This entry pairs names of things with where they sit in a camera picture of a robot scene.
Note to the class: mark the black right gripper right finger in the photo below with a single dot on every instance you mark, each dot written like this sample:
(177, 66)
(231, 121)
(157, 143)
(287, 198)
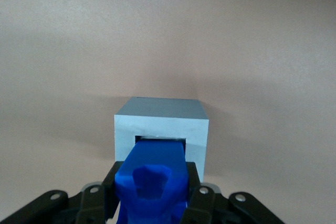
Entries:
(210, 205)

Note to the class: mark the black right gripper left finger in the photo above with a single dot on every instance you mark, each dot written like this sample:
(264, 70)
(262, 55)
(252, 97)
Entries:
(86, 205)

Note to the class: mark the blue plastic part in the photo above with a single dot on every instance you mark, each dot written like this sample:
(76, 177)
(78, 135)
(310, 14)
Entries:
(155, 161)

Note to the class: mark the gray square hollow base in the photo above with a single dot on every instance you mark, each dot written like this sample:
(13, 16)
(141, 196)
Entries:
(157, 127)

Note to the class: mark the brown table cover sheet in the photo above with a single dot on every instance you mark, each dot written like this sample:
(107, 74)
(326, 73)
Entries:
(78, 51)

